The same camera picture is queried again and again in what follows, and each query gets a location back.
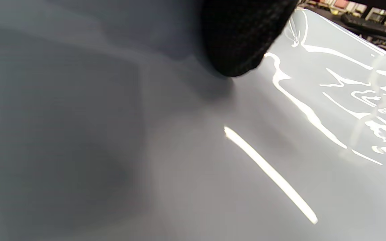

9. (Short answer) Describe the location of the person's left hand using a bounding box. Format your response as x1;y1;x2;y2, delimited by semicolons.
200;0;299;77

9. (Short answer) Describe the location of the black keyboard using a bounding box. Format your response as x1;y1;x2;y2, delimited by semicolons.
342;13;386;39

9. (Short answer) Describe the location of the blue plastic snap folder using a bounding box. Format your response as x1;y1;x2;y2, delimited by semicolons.
0;0;386;241

